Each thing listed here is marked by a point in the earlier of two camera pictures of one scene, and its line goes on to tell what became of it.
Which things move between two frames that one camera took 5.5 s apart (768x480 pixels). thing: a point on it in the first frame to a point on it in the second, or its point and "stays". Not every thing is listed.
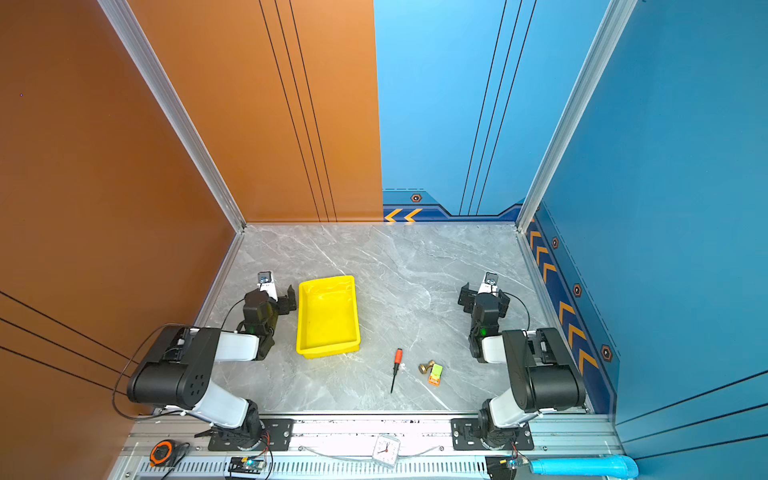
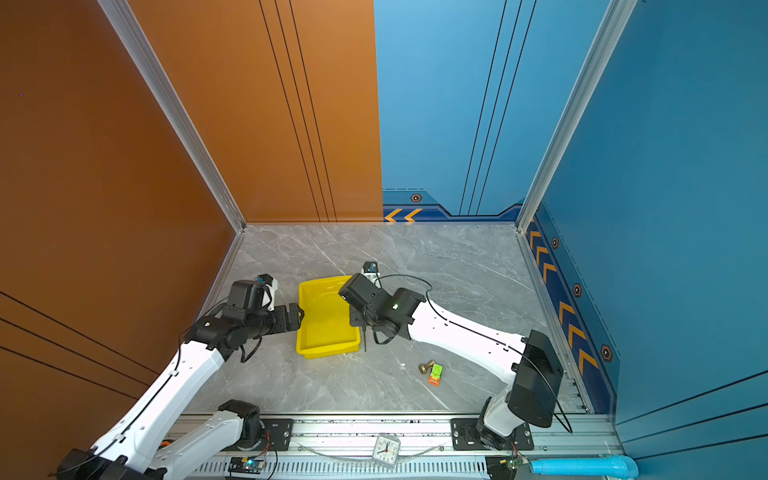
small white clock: [386, 450] stays
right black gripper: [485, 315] to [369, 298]
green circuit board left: [242, 464] stays
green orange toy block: [435, 374] stays
